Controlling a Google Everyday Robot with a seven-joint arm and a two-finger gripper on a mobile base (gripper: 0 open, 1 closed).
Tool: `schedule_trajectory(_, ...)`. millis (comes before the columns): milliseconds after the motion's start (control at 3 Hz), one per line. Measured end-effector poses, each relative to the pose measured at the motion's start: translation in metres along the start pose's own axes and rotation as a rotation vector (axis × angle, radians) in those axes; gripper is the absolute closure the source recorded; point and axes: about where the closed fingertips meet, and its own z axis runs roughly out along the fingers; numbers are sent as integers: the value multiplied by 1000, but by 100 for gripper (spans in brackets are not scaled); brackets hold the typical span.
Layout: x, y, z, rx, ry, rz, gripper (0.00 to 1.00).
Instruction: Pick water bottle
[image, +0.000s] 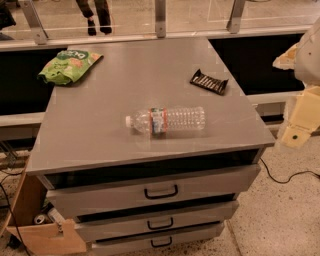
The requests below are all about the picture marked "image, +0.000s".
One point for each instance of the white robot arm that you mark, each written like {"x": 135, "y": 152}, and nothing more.
{"x": 304, "y": 114}

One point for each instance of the clear plastic water bottle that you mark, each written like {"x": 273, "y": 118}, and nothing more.
{"x": 156, "y": 121}

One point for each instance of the grey drawer cabinet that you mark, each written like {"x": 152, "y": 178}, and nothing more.
{"x": 151, "y": 149}

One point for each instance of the black ridged plastic tray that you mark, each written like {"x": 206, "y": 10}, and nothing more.
{"x": 209, "y": 83}

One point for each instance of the middle grey drawer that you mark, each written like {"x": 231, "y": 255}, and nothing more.
{"x": 156, "y": 221}

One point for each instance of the grey drawer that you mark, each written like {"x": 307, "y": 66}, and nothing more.
{"x": 158, "y": 239}
{"x": 156, "y": 221}
{"x": 107, "y": 197}

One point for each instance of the green snack bag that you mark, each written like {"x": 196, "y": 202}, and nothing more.
{"x": 68, "y": 66}

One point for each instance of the bottom grey drawer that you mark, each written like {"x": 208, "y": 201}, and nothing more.
{"x": 158, "y": 239}

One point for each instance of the top grey drawer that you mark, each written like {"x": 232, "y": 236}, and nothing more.
{"x": 107, "y": 197}

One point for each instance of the metal railing frame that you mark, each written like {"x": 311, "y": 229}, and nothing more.
{"x": 58, "y": 23}

